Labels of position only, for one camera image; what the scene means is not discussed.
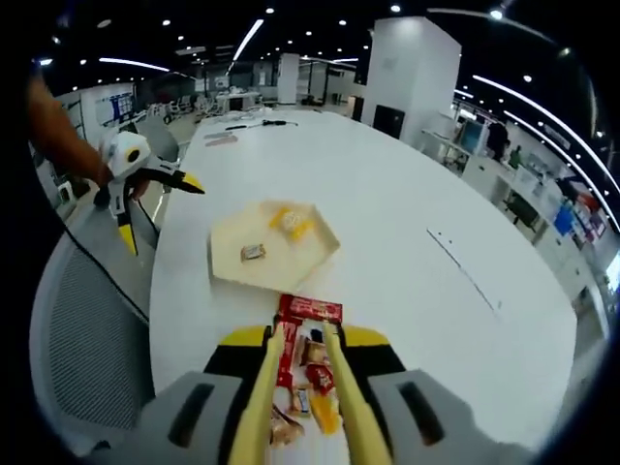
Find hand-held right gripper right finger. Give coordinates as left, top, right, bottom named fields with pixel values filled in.
left=336, top=324, right=485, bottom=465

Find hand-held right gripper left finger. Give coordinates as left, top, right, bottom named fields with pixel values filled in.
left=138, top=325, right=273, bottom=465

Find beige food tongs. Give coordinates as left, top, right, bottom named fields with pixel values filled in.
left=227, top=320, right=393, bottom=465

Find yellow food packet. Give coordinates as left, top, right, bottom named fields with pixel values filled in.
left=268, top=205, right=316, bottom=243
left=309, top=391, right=343, bottom=436

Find small red food packet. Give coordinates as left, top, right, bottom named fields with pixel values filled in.
left=305, top=363, right=335, bottom=394

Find beige hexagonal container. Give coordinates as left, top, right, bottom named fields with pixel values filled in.
left=208, top=199, right=341, bottom=292

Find person's left hand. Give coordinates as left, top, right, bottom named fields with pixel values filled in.
left=91, top=167, right=152, bottom=208

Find grey office chair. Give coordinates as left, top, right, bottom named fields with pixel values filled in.
left=130, top=115, right=180, bottom=166

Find white notice board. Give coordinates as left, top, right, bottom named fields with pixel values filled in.
left=79, top=81, right=137, bottom=130

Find white mesh office chair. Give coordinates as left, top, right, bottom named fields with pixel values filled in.
left=28, top=232, right=161, bottom=459

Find slim white pillar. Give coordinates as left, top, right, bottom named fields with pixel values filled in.
left=277, top=52, right=300, bottom=106

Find black cabinet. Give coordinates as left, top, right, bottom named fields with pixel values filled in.
left=373, top=104, right=406, bottom=140

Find blue box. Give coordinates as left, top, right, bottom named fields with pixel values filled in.
left=554, top=202, right=577, bottom=236

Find white counter cabinets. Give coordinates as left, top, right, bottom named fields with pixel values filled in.
left=420, top=108, right=616, bottom=340

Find wide white pillar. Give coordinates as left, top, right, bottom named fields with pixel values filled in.
left=362, top=16, right=462, bottom=141

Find glass door cabinet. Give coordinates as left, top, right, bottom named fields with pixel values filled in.
left=457, top=118, right=485, bottom=156

